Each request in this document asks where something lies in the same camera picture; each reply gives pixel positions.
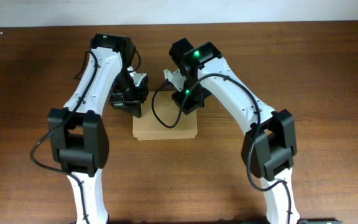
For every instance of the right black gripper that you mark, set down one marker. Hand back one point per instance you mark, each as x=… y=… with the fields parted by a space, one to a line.
x=187 y=105

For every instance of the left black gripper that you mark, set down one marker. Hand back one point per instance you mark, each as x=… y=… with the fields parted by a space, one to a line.
x=133 y=104

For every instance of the brown cardboard box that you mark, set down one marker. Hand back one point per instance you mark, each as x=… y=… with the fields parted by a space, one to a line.
x=149 y=128

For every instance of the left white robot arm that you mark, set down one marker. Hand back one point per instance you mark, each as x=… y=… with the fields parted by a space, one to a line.
x=78 y=137

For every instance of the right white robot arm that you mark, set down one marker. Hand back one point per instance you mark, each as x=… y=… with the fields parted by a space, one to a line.
x=269 y=136

